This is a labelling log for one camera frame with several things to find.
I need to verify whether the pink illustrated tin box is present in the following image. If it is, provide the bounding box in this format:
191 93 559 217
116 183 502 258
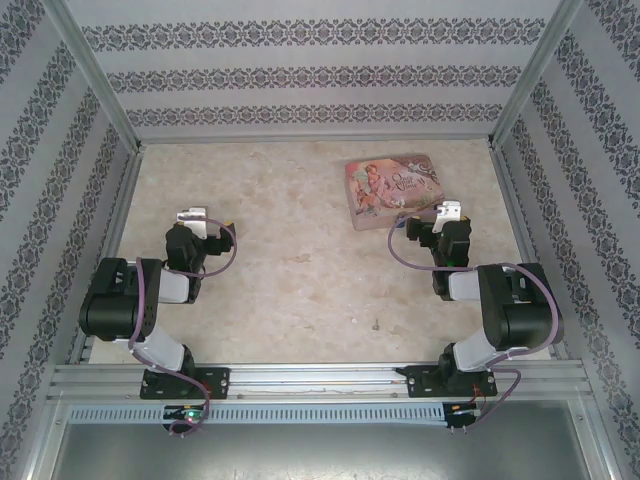
343 153 441 232

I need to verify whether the left controller board green light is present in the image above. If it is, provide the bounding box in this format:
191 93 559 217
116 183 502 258
162 405 209 426

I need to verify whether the right controller board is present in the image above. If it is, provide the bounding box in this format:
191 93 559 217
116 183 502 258
444 402 482 432

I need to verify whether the grey metal sheet shelf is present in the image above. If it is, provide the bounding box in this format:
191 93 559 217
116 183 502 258
24 399 619 480

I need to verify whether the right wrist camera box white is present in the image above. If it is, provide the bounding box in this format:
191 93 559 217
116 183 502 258
433 199 462 234

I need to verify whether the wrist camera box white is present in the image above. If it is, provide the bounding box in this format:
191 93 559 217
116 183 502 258
433 199 462 234
174 204 209 239

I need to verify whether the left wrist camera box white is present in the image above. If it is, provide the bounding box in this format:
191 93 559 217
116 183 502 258
174 204 209 239

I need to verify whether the aluminium frame side rail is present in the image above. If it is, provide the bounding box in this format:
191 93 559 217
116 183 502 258
67 147 146 366
488 142 571 362

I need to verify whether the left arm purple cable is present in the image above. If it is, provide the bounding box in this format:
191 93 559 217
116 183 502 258
127 213 238 436

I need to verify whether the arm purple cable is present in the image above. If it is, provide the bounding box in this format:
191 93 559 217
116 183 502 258
127 213 238 436
388 212 559 434

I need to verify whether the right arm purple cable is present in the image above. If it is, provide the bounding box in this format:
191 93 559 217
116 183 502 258
388 212 559 434

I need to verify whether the aluminium frame back rail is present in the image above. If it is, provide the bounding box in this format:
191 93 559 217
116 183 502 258
137 132 496 147

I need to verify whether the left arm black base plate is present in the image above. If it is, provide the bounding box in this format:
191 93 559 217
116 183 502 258
139 366 232 401

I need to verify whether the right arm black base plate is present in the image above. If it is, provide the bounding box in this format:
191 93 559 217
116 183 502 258
394 364 499 400

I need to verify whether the aluminium frame post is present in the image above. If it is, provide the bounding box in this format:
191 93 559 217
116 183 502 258
488 0 586 149
39 0 146 154

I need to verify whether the aluminium mounting rail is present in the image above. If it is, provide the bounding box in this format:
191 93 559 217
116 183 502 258
47 360 594 402

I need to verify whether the grey slotted cable duct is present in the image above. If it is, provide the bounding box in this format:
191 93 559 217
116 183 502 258
64 403 447 427

